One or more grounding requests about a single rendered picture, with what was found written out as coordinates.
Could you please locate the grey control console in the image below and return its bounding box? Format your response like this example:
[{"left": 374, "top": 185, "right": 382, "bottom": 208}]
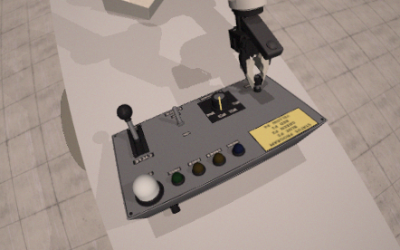
[{"left": 111, "top": 73, "right": 328, "bottom": 220}]

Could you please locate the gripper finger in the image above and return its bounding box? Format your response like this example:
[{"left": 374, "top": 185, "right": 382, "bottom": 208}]
[
  {"left": 238, "top": 47, "right": 255, "bottom": 89},
  {"left": 252, "top": 53, "right": 271, "bottom": 85}
]

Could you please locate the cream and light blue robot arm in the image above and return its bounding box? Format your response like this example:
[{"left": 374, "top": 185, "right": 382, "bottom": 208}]
[{"left": 228, "top": 0, "right": 283, "bottom": 60}]

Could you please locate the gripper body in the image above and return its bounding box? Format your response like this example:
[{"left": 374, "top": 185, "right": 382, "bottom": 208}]
[{"left": 228, "top": 7, "right": 263, "bottom": 58}]

